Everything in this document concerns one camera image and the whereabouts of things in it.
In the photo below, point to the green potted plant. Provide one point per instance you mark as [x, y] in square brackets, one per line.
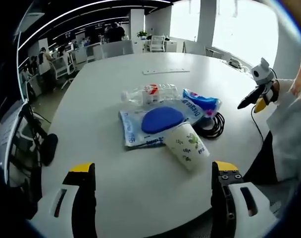
[141, 34]

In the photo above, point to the clear plastic bottle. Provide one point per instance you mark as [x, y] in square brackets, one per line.
[136, 95]

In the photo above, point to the clear plastic bag blue print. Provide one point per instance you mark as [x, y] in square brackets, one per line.
[133, 134]

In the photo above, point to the blue white tissue packet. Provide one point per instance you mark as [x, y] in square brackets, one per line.
[202, 100]

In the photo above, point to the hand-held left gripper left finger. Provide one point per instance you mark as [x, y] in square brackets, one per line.
[66, 205]

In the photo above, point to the blue oval pad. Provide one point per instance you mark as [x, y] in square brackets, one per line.
[161, 120]

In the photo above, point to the person's right hand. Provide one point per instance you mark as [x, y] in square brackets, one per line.
[277, 89]

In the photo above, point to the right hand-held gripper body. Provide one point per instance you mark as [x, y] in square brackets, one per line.
[261, 74]

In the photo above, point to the person's dark trousers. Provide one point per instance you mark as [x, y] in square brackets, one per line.
[262, 161]

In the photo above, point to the devices on table edge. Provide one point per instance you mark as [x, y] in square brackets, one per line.
[237, 64]

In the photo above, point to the white mesh office chair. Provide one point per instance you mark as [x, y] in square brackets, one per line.
[157, 43]

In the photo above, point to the white round table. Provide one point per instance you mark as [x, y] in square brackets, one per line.
[120, 183]

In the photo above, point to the table socket panel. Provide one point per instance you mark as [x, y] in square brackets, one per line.
[165, 71]

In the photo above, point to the white paper cup green print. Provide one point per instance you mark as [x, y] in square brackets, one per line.
[187, 146]

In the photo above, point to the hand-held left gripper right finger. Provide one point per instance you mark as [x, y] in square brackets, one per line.
[247, 208]

